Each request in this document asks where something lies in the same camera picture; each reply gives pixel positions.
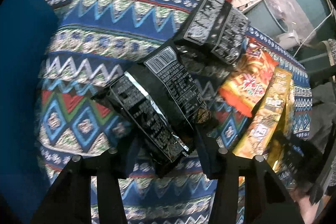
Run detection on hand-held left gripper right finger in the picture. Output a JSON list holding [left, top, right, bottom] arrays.
[[196, 131, 305, 224]]

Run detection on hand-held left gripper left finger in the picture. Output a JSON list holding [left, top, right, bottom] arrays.
[[30, 139, 141, 224]]

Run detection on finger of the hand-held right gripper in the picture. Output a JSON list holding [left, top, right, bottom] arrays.
[[308, 164, 336, 205]]

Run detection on black snack packet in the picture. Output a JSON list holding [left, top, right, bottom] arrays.
[[210, 7, 250, 65], [173, 0, 231, 52], [91, 39, 210, 178]]

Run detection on long yellow snack packet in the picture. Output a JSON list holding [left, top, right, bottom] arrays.
[[232, 67, 296, 172]]

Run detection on orange yellow snack packet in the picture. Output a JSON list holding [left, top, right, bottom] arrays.
[[219, 38, 279, 117]]

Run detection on blue cardboard box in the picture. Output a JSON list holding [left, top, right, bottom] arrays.
[[0, 0, 59, 222]]

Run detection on person's right forearm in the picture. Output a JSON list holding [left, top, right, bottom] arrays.
[[295, 193, 319, 224]]

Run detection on dark grey cloth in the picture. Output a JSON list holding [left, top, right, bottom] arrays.
[[310, 82, 336, 146]]

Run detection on blue patterned tablecloth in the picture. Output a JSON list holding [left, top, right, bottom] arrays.
[[34, 0, 314, 224]]

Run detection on white kettle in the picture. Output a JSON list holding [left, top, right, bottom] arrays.
[[278, 30, 300, 48]]

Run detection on light blue trash bin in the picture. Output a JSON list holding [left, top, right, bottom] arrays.
[[247, 0, 289, 38]]

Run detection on clear plastic bin liner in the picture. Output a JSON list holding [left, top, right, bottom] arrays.
[[262, 0, 292, 28]]

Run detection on white cord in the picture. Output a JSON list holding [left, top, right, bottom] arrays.
[[293, 7, 336, 55]]

